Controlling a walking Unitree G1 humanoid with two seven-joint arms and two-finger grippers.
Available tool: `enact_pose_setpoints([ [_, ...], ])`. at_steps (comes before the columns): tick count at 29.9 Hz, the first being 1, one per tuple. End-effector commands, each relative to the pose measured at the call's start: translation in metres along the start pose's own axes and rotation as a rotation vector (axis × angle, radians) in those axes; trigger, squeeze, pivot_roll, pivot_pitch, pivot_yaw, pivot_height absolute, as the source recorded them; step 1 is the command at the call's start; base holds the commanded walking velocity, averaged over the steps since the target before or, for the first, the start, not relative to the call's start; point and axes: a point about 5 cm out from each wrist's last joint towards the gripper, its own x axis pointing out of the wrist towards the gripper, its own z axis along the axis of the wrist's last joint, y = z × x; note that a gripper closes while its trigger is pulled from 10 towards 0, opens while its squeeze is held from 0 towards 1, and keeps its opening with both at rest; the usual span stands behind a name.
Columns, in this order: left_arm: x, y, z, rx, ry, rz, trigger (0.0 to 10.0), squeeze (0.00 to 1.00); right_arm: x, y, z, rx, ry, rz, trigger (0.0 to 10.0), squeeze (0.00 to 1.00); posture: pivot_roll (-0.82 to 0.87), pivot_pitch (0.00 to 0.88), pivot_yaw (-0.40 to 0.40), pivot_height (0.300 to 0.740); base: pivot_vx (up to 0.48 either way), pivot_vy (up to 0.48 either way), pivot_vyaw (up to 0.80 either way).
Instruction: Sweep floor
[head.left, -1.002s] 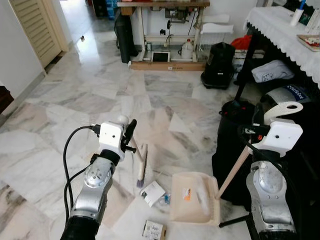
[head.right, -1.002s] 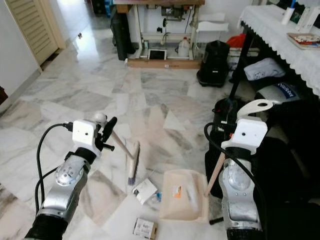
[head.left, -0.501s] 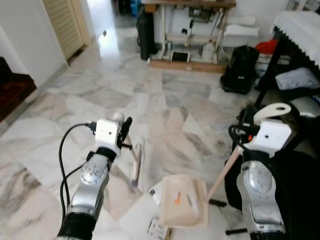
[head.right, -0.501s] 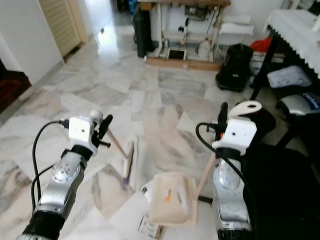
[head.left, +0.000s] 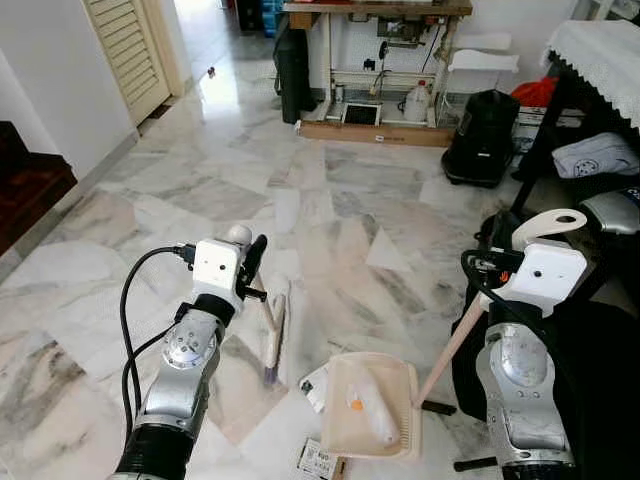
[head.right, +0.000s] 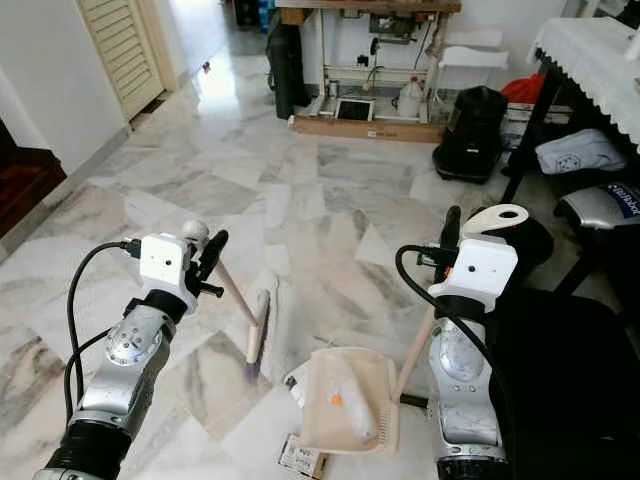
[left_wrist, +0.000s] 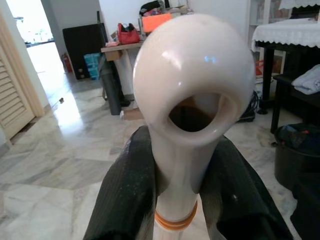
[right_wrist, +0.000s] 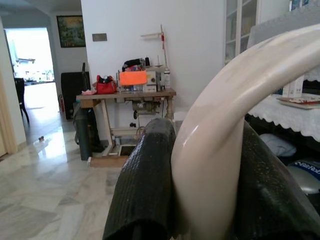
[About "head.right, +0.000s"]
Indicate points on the large black fabric bag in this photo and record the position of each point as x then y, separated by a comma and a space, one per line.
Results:
575, 380

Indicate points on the white sewing machine table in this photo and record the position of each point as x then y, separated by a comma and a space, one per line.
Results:
370, 55

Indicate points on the white paper scrap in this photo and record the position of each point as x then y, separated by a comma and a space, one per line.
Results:
296, 380

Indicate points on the short black rod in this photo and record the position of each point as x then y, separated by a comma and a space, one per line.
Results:
413, 400

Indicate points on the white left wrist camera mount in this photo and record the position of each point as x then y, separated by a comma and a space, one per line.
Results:
163, 260

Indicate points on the white plastic jug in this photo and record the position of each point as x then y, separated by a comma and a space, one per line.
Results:
408, 98

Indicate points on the black vacuum cleaner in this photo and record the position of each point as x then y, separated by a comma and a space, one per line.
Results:
470, 135

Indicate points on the broom with wooden stick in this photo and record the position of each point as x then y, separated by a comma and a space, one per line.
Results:
258, 335

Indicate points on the white lace tablecloth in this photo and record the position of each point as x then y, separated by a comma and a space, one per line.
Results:
595, 55

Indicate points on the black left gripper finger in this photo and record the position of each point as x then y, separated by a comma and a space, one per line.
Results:
215, 250

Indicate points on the long wooden plank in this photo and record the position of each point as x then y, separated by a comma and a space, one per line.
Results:
365, 128

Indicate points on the black table frame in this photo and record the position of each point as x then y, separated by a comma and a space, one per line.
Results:
530, 130

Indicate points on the tall black bag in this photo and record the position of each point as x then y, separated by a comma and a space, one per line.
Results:
285, 70

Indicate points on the red plastic bag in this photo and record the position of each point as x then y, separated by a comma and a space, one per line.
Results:
522, 88

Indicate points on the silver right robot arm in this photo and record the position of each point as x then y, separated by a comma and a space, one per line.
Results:
460, 380

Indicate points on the cream louvered door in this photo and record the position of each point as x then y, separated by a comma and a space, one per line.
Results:
125, 50

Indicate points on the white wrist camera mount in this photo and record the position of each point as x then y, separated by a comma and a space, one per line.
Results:
163, 260
480, 265

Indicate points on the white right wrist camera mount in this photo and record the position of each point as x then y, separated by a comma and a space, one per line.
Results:
480, 265

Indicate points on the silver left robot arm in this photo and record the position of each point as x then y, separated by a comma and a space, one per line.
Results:
130, 345

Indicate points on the white crumpled plastic wrapper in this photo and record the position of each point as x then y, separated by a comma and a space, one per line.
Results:
355, 400

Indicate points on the printed paper card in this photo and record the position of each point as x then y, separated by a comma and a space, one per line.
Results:
302, 456

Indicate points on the grey white cloth bag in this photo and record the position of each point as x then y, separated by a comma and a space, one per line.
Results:
580, 150

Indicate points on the dark wooden furniture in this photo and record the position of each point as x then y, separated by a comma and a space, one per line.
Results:
25, 180

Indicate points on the white plastic shelf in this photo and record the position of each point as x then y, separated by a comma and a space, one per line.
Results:
470, 55

